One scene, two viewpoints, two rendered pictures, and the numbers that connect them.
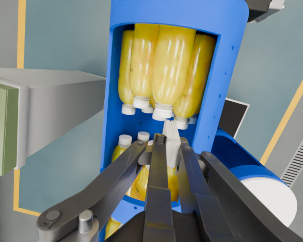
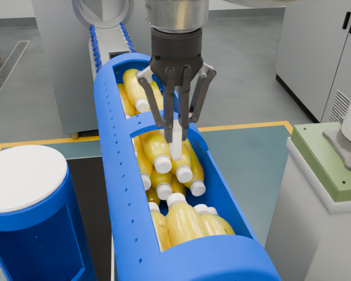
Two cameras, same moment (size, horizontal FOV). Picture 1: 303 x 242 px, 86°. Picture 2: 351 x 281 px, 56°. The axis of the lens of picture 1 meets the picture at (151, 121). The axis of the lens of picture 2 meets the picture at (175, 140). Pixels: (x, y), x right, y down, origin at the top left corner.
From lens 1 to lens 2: 45 cm
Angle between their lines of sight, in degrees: 38
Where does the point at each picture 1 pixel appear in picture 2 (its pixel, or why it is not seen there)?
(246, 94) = not seen: outside the picture
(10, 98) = (332, 188)
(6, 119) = (321, 168)
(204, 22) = (181, 248)
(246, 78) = not seen: outside the picture
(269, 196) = (4, 193)
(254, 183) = (28, 199)
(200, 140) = (135, 180)
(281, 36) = not seen: outside the picture
